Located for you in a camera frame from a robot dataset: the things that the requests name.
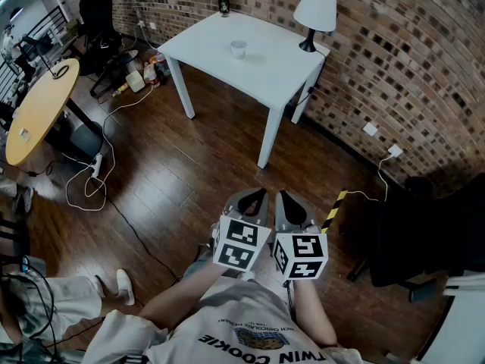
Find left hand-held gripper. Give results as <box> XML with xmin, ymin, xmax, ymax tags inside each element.
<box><xmin>210</xmin><ymin>188</ymin><xmax>272</xmax><ymax>272</ymax></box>

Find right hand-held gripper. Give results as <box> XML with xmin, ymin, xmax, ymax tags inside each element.
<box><xmin>271</xmin><ymin>190</ymin><xmax>329</xmax><ymax>282</ymax></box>

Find clear plastic cup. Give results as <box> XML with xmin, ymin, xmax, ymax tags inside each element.
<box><xmin>230</xmin><ymin>39</ymin><xmax>248</xmax><ymax>61</ymax></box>

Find person's right forearm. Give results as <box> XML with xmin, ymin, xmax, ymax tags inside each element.
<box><xmin>286</xmin><ymin>277</ymin><xmax>339</xmax><ymax>350</ymax></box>

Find person's left forearm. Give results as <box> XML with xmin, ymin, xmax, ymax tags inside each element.
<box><xmin>138</xmin><ymin>259</ymin><xmax>243</xmax><ymax>335</ymax></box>

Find yellow black striped tape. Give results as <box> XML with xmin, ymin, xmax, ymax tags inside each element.
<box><xmin>321</xmin><ymin>190</ymin><xmax>349</xmax><ymax>234</ymax></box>

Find person's grey trousers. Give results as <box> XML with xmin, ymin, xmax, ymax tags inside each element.
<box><xmin>180</xmin><ymin>243</ymin><xmax>221</xmax><ymax>280</ymax></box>

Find person's white printed t-shirt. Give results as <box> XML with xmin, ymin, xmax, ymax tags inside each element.
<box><xmin>81</xmin><ymin>275</ymin><xmax>365</xmax><ymax>364</ymax></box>

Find black office chair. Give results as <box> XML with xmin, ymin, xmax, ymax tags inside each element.
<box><xmin>77</xmin><ymin>0</ymin><xmax>126</xmax><ymax>98</ymax></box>
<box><xmin>346</xmin><ymin>172</ymin><xmax>485</xmax><ymax>303</ymax></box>

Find white square table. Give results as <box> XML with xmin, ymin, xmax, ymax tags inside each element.
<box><xmin>157</xmin><ymin>11</ymin><xmax>331</xmax><ymax>170</ymax></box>

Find water bottle with red label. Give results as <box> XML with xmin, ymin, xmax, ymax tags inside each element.
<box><xmin>155</xmin><ymin>51</ymin><xmax>168</xmax><ymax>86</ymax></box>

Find white and red snack bag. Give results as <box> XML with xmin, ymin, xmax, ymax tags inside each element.
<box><xmin>142</xmin><ymin>61</ymin><xmax>158</xmax><ymax>86</ymax></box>

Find white plastic canister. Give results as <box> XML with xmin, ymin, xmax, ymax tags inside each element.
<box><xmin>127</xmin><ymin>71</ymin><xmax>147</xmax><ymax>93</ymax></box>

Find white shade table lamp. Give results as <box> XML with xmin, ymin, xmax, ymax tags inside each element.
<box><xmin>293</xmin><ymin>0</ymin><xmax>337</xmax><ymax>53</ymax></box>

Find white cabinet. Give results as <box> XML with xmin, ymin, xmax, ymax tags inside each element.
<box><xmin>411</xmin><ymin>273</ymin><xmax>485</xmax><ymax>364</ymax></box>

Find grey device with blue light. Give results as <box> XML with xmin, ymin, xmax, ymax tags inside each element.
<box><xmin>17</xmin><ymin>255</ymin><xmax>47</xmax><ymax>277</ymax></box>

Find round wooden table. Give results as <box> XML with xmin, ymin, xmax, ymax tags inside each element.
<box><xmin>5</xmin><ymin>58</ymin><xmax>81</xmax><ymax>167</ymax></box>

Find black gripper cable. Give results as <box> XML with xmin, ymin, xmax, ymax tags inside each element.
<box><xmin>283</xmin><ymin>278</ymin><xmax>296</xmax><ymax>316</ymax></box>

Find white charger cable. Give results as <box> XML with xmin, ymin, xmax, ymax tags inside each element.
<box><xmin>346</xmin><ymin>153</ymin><xmax>395</xmax><ymax>203</ymax></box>

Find black floor cable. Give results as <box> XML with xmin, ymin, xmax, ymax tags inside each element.
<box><xmin>104</xmin><ymin>191</ymin><xmax>183</xmax><ymax>280</ymax></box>

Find black lamp cable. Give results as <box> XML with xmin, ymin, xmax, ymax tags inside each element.
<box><xmin>293</xmin><ymin>49</ymin><xmax>327</xmax><ymax>108</ymax></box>

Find white power strip with cable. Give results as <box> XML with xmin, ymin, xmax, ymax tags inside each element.
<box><xmin>64</xmin><ymin>83</ymin><xmax>155</xmax><ymax>212</ymax></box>

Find black table pedestal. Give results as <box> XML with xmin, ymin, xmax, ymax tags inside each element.
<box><xmin>44</xmin><ymin>97</ymin><xmax>105</xmax><ymax>165</ymax></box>

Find black ring base stand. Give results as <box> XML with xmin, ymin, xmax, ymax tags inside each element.
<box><xmin>21</xmin><ymin>34</ymin><xmax>71</xmax><ymax>80</ymax></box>

